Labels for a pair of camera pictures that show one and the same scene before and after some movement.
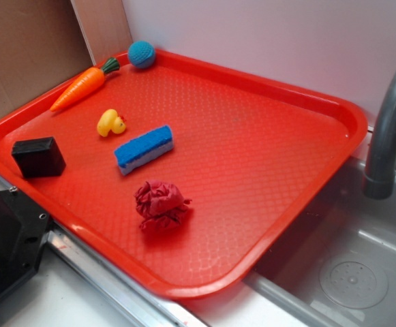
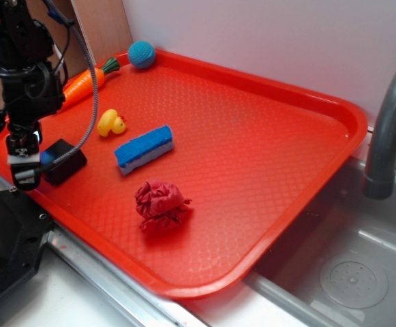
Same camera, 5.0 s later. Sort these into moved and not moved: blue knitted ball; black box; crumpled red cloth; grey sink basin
Moved: black box
Not moved: blue knitted ball; grey sink basin; crumpled red cloth
